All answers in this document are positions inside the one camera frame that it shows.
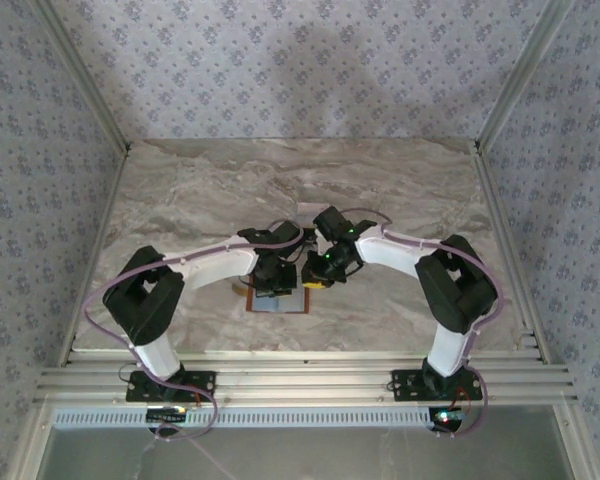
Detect grey metal panel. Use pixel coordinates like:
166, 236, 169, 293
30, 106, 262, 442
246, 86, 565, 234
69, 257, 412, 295
34, 424, 581, 480

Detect thin white cable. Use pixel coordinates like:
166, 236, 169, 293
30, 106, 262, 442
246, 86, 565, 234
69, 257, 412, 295
187, 437, 235, 480

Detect small controller circuit board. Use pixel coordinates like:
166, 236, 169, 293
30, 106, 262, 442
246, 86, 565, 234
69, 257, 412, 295
146, 406, 188, 425
428, 407, 467, 432

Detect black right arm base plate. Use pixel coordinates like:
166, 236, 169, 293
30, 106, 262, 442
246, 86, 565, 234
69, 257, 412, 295
390, 368, 483, 401

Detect brown leather card holder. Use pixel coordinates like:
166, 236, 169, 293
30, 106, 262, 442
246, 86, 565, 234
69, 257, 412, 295
229, 279, 313, 316

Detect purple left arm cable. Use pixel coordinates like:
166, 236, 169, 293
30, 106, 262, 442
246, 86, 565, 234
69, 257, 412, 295
82, 217, 306, 442

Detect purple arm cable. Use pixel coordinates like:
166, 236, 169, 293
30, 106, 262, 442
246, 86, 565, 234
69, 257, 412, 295
339, 207, 505, 441
82, 217, 306, 442

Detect slotted grey cable duct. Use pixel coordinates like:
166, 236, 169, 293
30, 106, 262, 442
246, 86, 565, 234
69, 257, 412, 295
52, 405, 434, 430

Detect aluminium corner post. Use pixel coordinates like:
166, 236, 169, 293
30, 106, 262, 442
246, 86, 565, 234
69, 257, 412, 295
478, 0, 577, 149
29, 0, 132, 152

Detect aluminium side rail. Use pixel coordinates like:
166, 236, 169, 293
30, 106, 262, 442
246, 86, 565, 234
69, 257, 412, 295
472, 143, 552, 364
57, 147, 131, 369

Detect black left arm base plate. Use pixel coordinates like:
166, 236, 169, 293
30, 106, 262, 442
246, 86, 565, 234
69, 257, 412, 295
125, 370, 217, 403

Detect aluminium front frame rails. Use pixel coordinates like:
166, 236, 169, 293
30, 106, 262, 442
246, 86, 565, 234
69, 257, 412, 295
33, 349, 579, 405

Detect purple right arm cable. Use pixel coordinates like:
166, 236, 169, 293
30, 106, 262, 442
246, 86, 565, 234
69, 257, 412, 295
339, 207, 505, 441

